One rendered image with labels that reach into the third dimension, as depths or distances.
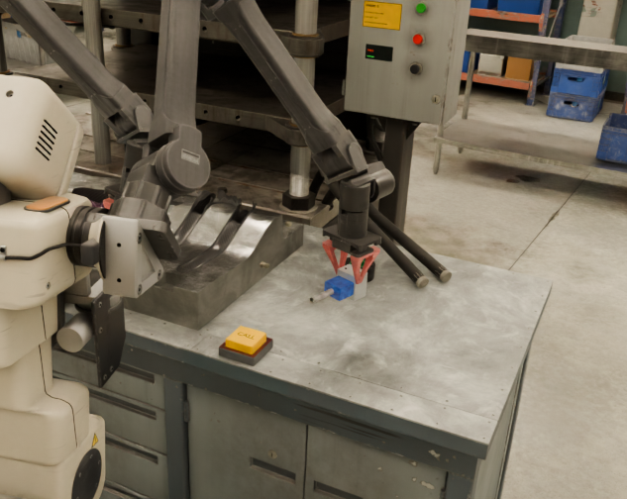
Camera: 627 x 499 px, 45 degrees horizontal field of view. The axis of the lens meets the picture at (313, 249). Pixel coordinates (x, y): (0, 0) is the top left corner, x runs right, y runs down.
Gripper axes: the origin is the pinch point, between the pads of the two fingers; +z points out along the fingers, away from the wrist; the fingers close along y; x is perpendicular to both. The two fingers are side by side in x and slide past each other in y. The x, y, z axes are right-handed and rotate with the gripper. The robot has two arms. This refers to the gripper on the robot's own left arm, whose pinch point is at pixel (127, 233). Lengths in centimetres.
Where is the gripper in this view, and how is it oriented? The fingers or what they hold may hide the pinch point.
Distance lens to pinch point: 161.3
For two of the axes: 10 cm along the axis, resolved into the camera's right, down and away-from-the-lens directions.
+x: -4.0, 2.3, -8.9
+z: -2.3, 9.1, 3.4
